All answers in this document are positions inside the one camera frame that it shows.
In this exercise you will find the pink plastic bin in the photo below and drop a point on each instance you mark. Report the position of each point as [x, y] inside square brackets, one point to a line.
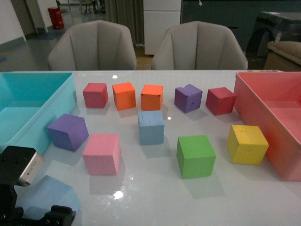
[272, 101]

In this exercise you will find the left beige chair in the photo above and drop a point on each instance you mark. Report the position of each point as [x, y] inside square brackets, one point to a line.
[94, 46]

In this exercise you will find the beige cushion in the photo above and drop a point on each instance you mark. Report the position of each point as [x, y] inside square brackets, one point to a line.
[290, 50]

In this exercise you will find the red bin on floor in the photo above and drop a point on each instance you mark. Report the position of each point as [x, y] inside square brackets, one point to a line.
[56, 18]

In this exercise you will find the yellow foam cube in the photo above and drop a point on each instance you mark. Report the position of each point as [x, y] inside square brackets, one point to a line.
[246, 144]

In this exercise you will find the black appliance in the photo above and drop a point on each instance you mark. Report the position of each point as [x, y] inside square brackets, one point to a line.
[273, 26]

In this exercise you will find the green foam cube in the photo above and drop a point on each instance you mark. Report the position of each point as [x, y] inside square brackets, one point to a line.
[195, 156]

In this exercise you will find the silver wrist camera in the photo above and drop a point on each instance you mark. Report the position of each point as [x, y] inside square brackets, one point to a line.
[30, 165]

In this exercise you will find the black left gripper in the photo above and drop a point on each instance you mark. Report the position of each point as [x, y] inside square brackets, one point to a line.
[12, 215]

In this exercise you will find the notched purple foam cube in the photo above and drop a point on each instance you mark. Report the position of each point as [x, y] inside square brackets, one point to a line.
[188, 98]

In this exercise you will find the white drawer cabinet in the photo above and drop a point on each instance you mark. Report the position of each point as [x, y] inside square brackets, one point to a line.
[159, 15]

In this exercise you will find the right beige chair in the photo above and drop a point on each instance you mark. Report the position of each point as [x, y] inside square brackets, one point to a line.
[199, 46]

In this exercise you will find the pink foam cube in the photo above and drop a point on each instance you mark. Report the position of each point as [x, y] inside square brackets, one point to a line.
[102, 154]

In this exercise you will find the pink-red foam cube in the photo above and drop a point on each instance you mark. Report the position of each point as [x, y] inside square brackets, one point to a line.
[95, 95]

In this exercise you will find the light blue foam cube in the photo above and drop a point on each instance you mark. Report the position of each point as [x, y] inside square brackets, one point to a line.
[45, 194]

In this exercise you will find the chipped orange foam cube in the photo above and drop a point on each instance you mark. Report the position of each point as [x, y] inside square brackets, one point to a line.
[151, 97]

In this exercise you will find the dark grey counter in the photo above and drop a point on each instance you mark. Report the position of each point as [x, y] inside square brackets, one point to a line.
[238, 15]

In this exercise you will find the teal plastic bin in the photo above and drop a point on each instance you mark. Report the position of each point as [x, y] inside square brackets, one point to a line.
[29, 102]

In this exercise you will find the beige chair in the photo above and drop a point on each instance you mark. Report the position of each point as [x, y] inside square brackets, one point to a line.
[94, 46]
[199, 46]

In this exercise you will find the dark red foam cube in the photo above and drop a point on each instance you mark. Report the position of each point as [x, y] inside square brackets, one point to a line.
[220, 100]

